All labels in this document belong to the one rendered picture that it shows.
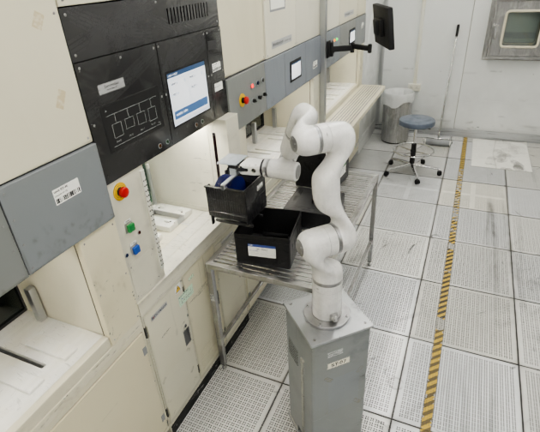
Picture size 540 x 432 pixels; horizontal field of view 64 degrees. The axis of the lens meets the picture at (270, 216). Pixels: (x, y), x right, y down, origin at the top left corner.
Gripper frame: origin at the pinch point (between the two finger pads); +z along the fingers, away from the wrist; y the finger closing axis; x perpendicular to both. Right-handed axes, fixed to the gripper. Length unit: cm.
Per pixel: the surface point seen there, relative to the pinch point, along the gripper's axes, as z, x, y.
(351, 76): 26, -27, 309
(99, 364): 15, -47, -86
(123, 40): 15, 58, -39
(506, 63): -126, -31, 425
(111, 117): 15, 36, -52
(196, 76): 15.1, 37.8, 1.4
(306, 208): -22, -39, 36
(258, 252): -13.5, -41.1, -7.9
